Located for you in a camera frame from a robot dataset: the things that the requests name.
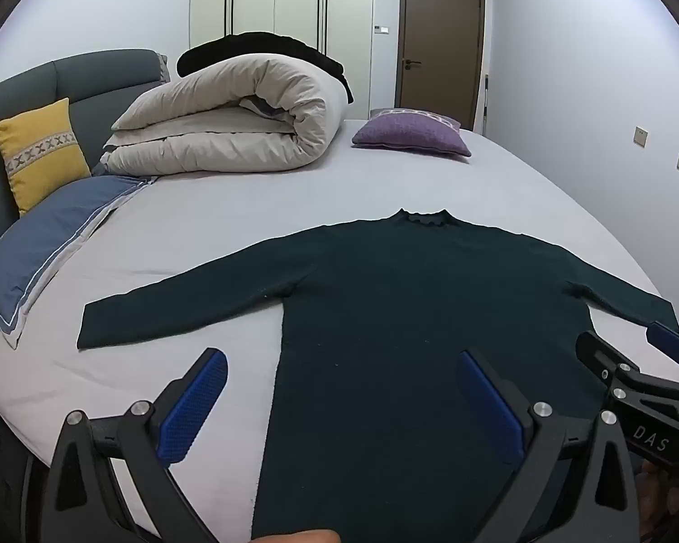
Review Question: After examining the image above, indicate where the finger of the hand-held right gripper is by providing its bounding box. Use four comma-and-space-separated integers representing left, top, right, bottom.
645, 320, 679, 386
576, 331, 641, 402

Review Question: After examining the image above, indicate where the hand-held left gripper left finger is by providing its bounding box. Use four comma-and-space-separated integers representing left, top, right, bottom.
46, 347, 230, 543

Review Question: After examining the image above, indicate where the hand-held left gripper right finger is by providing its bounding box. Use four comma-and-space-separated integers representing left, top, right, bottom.
457, 349, 640, 543

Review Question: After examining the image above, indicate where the dark green sweater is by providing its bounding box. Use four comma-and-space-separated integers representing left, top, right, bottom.
76, 208, 679, 543

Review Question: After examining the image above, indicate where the person's right hand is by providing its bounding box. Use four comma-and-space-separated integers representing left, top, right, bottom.
638, 460, 679, 543

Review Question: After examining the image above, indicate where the person's left hand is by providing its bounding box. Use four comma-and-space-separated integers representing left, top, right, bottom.
258, 529, 341, 543

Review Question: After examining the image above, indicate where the bed with white sheet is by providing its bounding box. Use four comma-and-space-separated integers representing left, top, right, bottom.
0, 118, 679, 543

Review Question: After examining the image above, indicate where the blue pillow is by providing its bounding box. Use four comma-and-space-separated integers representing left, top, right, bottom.
0, 174, 159, 350

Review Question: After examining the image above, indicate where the purple pillow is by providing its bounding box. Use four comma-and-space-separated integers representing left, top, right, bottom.
352, 109, 472, 158

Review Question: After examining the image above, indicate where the yellow patterned pillow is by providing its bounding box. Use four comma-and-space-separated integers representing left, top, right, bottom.
0, 97, 93, 217

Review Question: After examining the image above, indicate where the rolled beige duvet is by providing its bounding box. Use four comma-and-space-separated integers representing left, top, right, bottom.
99, 52, 349, 176

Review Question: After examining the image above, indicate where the grey-blue upholstered headboard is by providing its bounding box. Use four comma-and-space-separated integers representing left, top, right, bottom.
0, 48, 173, 272

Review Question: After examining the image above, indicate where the brown door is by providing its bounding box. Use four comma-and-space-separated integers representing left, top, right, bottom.
394, 0, 486, 132

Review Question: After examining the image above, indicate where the black garment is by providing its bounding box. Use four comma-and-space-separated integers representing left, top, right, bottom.
177, 31, 354, 105

